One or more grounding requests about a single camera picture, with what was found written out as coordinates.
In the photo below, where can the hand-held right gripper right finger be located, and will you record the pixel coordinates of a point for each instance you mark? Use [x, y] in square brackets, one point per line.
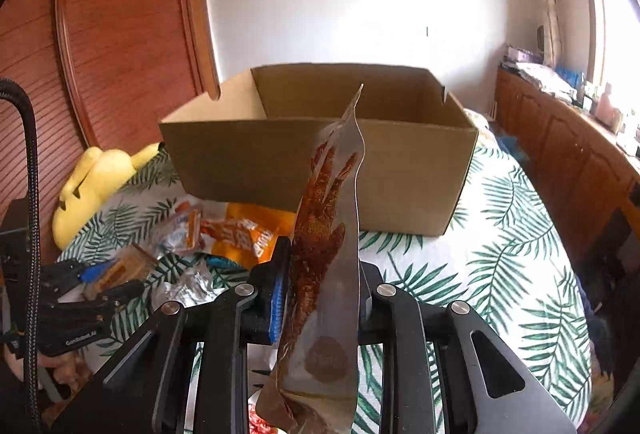
[371, 284]

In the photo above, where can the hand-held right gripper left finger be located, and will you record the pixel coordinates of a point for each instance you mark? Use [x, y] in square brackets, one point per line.
[276, 301]

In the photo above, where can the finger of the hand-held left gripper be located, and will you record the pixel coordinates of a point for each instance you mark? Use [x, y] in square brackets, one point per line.
[75, 275]
[117, 293]

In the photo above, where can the brown snack packet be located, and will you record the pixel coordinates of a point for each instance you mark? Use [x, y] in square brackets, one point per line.
[125, 266]

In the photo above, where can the orange white snack packet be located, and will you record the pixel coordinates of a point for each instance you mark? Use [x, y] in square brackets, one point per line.
[240, 234]

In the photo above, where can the silver chicken feet snack packet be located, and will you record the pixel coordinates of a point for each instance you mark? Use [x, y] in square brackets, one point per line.
[325, 214]

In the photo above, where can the brown cardboard box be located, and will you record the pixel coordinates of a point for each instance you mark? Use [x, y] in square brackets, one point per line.
[400, 164]

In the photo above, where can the person's left hand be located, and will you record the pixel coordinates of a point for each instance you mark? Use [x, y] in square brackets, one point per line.
[62, 366]

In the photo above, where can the small blue snack packet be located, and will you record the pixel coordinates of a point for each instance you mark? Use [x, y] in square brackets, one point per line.
[222, 262]

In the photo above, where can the crumpled silver snack packet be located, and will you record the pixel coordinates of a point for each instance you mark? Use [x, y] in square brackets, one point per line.
[192, 286]

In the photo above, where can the small orange clear snack packet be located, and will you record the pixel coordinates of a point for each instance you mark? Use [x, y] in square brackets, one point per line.
[177, 226]

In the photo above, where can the yellow plush toy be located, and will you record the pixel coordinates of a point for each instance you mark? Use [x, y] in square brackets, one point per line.
[95, 179]

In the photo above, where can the leaf print blanket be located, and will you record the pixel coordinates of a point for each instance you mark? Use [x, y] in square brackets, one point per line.
[500, 239]

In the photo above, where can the wooden cabinet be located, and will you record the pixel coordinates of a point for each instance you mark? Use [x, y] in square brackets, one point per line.
[565, 149]

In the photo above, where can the dark cloth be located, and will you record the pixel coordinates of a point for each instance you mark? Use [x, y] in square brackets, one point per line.
[607, 294]

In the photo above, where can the wooden headboard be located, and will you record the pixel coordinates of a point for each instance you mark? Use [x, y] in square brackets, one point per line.
[125, 39]

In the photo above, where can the pile of papers and boxes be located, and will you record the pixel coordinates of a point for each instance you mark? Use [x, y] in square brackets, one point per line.
[530, 64]

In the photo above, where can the blue boxes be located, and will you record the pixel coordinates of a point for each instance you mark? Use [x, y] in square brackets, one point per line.
[570, 77]

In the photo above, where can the pink bottle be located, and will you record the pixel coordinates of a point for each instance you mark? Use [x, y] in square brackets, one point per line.
[607, 105]

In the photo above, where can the bright window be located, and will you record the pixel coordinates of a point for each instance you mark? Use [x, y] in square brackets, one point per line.
[612, 29]

